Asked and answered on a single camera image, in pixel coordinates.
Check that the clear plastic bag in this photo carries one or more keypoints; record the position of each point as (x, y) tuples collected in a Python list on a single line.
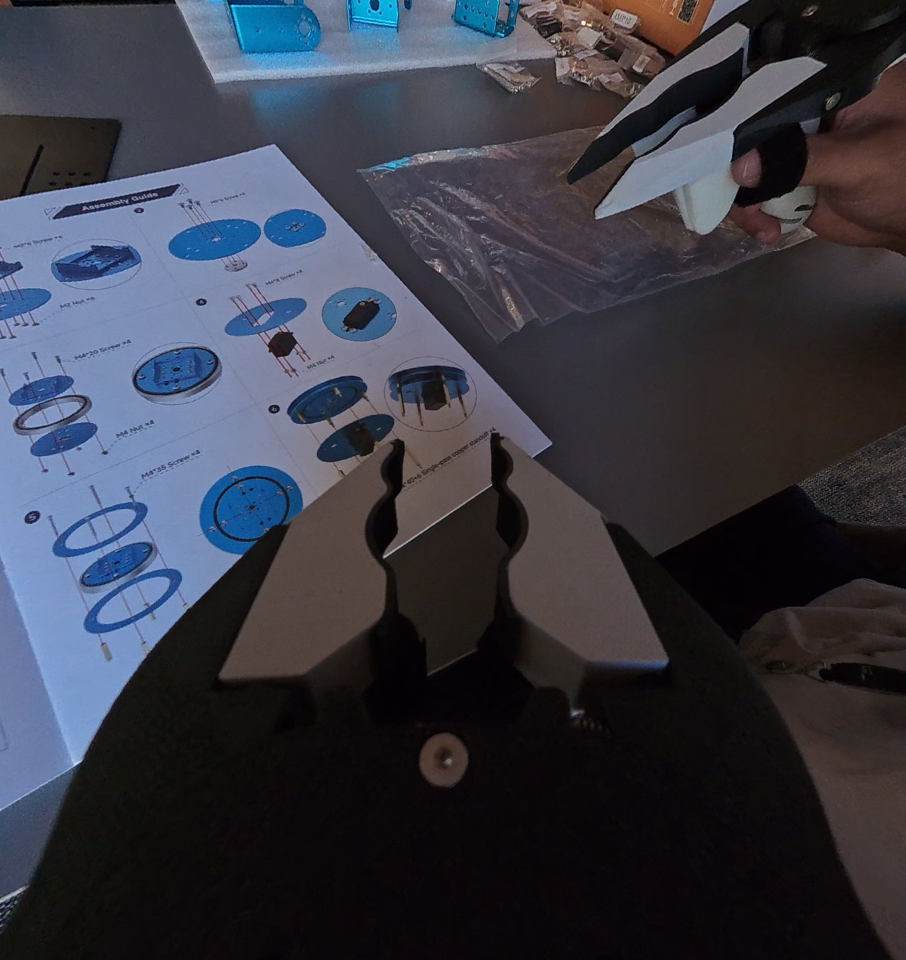
[(535, 225)]

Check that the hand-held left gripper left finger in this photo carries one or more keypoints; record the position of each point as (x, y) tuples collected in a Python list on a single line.
[(310, 600)]

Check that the white foam sheet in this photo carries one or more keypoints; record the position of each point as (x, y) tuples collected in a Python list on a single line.
[(423, 52)]

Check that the assembly instruction booklet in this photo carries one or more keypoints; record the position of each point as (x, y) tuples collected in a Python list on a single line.
[(160, 375)]

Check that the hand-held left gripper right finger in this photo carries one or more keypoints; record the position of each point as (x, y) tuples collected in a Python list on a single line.
[(588, 592)]

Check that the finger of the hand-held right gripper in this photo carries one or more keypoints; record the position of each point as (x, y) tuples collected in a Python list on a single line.
[(685, 82), (685, 150)]

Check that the pile of small hardware bags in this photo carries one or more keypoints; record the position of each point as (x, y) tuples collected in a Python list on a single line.
[(595, 52)]

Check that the black perforated plate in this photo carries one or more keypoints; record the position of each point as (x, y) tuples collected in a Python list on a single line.
[(40, 157)]

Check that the grey desk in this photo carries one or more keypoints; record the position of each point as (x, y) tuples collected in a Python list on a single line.
[(685, 412)]

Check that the person's right hand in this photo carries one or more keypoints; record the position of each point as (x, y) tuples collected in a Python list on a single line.
[(873, 172)]

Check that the orange and white cardboard box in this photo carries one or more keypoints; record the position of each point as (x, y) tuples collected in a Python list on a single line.
[(648, 19)]

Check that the row of long blue brackets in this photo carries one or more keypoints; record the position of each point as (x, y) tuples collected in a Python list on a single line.
[(273, 26)]

